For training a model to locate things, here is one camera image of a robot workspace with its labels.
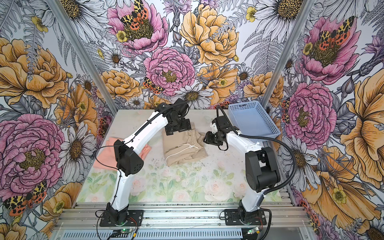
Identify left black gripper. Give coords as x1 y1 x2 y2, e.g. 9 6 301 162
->
164 116 191 135

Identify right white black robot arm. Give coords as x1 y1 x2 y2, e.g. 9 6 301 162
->
204 116 281 225

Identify peach graphic t-shirt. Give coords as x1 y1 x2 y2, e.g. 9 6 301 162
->
92 137 152 171

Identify aluminium corner post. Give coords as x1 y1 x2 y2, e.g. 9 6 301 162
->
261 0 316 107
47 1 119 115

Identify green circuit board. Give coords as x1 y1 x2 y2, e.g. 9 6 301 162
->
111 228 138 239

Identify right aluminium corner post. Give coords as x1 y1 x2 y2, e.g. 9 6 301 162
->
261 0 316 107

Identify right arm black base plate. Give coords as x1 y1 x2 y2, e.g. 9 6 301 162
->
224 209 267 226

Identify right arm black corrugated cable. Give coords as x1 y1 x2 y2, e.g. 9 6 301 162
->
215 104 298 240

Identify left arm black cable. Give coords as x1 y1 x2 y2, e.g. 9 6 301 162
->
95 99 191 229

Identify white vented cable duct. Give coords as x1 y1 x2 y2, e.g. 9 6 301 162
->
55 228 243 240

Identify beige drawstring shorts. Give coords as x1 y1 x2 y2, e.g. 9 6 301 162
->
162 123 208 167

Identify left aluminium corner post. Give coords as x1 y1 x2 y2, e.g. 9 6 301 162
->
47 1 119 115

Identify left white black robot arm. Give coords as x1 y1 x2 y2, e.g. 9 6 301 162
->
102 99 192 226

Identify aluminium rail frame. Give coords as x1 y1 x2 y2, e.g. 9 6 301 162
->
56 202 310 230

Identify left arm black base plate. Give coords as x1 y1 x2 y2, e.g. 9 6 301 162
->
99 210 144 227

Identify light blue plastic basket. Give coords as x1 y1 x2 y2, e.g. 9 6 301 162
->
227 101 281 148

